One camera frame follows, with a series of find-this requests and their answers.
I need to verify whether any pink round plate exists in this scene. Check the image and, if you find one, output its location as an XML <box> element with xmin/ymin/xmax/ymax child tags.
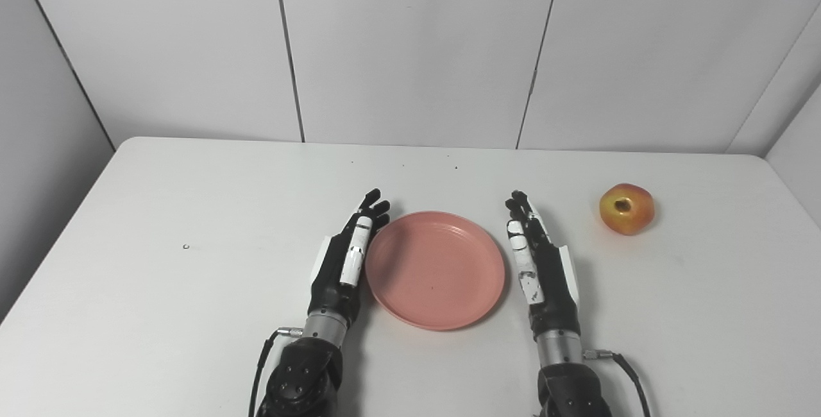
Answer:
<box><xmin>365</xmin><ymin>210</ymin><xmax>507</xmax><ymax>332</ymax></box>

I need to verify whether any red yellow apple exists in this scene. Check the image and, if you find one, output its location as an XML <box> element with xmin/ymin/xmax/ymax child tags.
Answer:
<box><xmin>599</xmin><ymin>183</ymin><xmax>656</xmax><ymax>236</ymax></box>

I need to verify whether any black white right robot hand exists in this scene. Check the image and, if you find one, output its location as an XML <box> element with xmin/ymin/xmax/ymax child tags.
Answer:
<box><xmin>504</xmin><ymin>190</ymin><xmax>582</xmax><ymax>341</ymax></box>

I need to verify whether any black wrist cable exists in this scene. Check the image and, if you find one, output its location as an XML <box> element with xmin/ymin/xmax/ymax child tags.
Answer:
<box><xmin>248</xmin><ymin>326</ymin><xmax>303</xmax><ymax>417</ymax></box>
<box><xmin>582</xmin><ymin>348</ymin><xmax>652</xmax><ymax>417</ymax></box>

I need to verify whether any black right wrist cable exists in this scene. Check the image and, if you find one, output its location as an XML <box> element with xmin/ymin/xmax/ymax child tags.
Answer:
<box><xmin>582</xmin><ymin>348</ymin><xmax>652</xmax><ymax>417</ymax></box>

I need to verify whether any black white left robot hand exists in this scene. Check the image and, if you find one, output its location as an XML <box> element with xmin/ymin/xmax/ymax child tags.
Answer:
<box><xmin>307</xmin><ymin>188</ymin><xmax>391</xmax><ymax>328</ymax></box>

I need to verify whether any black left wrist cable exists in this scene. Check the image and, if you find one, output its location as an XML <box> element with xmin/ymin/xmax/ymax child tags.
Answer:
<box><xmin>248</xmin><ymin>326</ymin><xmax>303</xmax><ymax>417</ymax></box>

